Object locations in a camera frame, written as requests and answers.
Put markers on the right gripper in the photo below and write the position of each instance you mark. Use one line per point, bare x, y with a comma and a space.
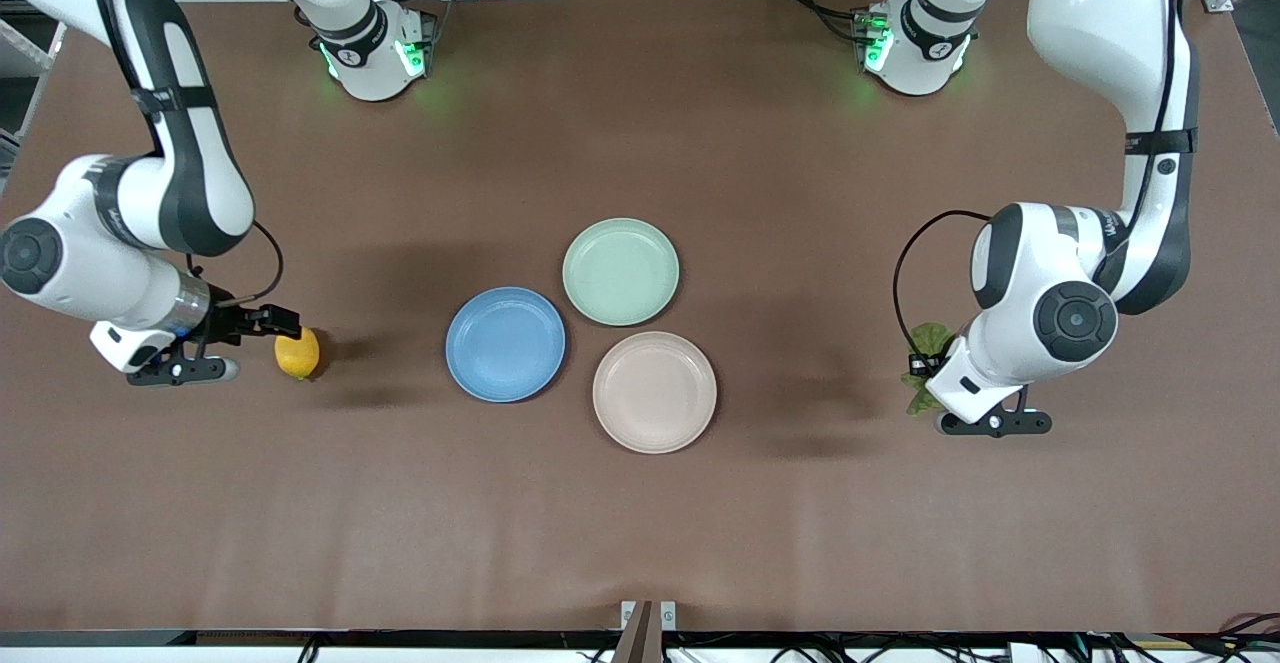
229, 322

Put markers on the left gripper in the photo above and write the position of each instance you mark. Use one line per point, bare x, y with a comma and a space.
917, 365

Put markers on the green lettuce leaf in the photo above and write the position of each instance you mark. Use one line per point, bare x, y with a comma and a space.
932, 338

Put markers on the yellow lemon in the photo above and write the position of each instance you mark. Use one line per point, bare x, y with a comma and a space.
297, 355

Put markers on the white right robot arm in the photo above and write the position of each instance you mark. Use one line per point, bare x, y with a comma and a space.
90, 263

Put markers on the brown table mat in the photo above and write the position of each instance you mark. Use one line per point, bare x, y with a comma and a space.
200, 493

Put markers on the blue plate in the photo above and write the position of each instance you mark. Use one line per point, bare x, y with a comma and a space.
505, 345

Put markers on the beige plate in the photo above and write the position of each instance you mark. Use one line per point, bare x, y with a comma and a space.
655, 393

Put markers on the light green plate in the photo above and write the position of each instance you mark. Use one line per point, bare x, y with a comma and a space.
620, 273

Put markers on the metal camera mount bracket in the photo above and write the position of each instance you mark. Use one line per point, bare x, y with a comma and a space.
647, 628

